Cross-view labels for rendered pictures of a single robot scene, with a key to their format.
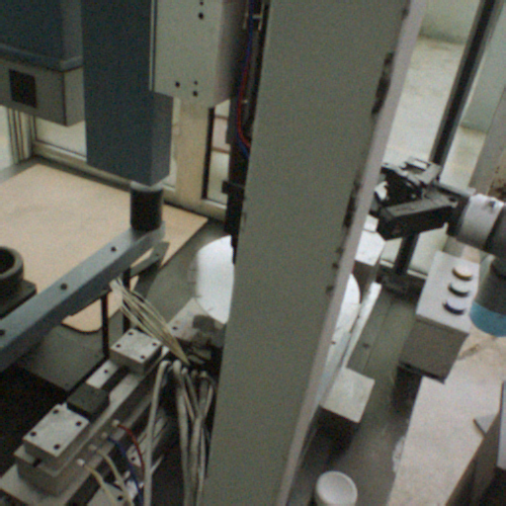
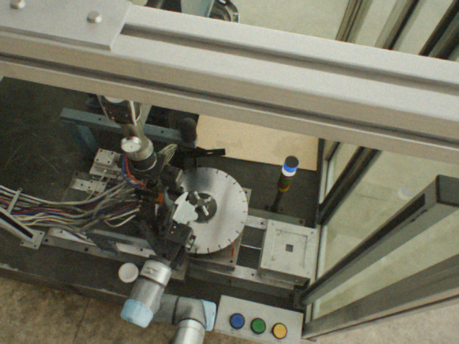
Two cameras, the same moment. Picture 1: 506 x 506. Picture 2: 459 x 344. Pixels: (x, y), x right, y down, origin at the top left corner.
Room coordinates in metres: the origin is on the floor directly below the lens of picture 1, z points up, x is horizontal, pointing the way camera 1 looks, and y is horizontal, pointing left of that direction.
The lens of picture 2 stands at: (0.85, -0.55, 2.22)
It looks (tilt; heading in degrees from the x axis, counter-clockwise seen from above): 63 degrees down; 79
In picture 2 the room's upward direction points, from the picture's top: 4 degrees clockwise
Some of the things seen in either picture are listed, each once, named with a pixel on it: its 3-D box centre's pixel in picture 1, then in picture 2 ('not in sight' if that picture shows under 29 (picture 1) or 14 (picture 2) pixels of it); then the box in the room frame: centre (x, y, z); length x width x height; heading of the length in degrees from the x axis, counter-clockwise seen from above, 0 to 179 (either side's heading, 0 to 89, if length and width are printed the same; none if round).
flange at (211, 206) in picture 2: not in sight; (201, 206); (0.85, -0.05, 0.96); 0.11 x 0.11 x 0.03
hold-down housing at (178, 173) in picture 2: not in sight; (173, 183); (0.77, -0.05, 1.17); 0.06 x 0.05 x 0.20; 151
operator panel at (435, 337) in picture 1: (441, 313); (257, 323); (1.00, -0.44, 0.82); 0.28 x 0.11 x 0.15; 160
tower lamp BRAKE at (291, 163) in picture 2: not in sight; (291, 164); (1.15, 0.00, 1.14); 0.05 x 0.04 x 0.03; 70
